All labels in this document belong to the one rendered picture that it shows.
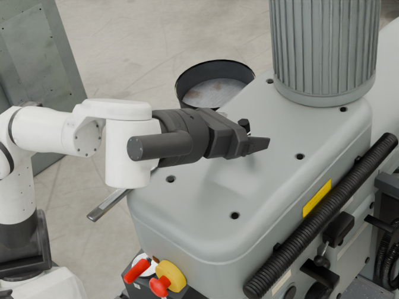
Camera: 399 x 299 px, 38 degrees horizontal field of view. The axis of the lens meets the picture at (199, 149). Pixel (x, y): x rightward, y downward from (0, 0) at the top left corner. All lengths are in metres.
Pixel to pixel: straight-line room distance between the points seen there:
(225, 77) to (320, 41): 2.61
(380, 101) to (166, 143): 0.67
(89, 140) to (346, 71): 0.48
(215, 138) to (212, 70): 2.71
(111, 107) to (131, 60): 4.11
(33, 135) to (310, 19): 0.49
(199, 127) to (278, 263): 0.27
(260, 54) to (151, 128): 3.91
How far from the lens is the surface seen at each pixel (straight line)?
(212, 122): 0.94
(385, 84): 1.41
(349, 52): 1.07
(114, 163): 0.83
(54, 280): 1.24
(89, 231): 3.60
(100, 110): 0.84
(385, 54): 1.51
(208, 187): 0.99
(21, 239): 1.19
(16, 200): 1.11
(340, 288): 1.46
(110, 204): 1.00
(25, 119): 0.95
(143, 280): 1.82
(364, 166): 1.14
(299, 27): 1.04
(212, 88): 3.56
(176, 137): 0.82
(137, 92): 4.53
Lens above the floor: 2.60
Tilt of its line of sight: 42 degrees down
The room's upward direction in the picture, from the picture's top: 11 degrees counter-clockwise
